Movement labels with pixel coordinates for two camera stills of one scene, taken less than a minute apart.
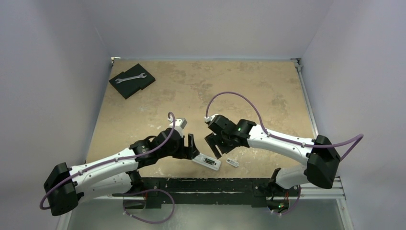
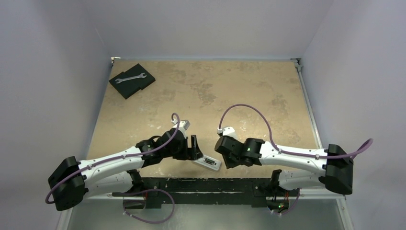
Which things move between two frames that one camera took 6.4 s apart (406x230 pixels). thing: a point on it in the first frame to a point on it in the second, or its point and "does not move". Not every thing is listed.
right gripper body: x=215 y=138 to x=221 y=147
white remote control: x=209 y=161 does not move
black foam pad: x=129 y=82 does not move
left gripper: x=186 y=152 does not move
